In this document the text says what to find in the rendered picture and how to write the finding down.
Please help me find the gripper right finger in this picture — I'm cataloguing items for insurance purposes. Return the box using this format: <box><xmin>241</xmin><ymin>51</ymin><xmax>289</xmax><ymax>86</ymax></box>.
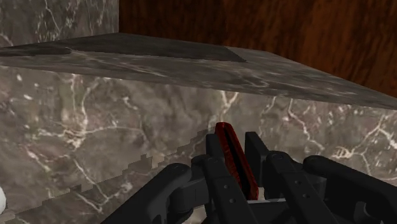
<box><xmin>244</xmin><ymin>131</ymin><xmax>397</xmax><ymax>224</ymax></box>

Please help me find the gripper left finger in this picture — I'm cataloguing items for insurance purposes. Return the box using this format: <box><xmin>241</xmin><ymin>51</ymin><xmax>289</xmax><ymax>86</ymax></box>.
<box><xmin>101</xmin><ymin>133</ymin><xmax>260</xmax><ymax>224</ymax></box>

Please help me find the red bar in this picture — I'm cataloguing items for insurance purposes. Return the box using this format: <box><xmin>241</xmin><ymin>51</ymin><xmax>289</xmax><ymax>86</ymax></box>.
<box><xmin>214</xmin><ymin>122</ymin><xmax>260</xmax><ymax>201</ymax></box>

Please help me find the white round object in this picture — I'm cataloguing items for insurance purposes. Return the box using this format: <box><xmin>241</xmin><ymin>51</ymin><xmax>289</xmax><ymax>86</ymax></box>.
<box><xmin>0</xmin><ymin>186</ymin><xmax>7</xmax><ymax>215</ymax></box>

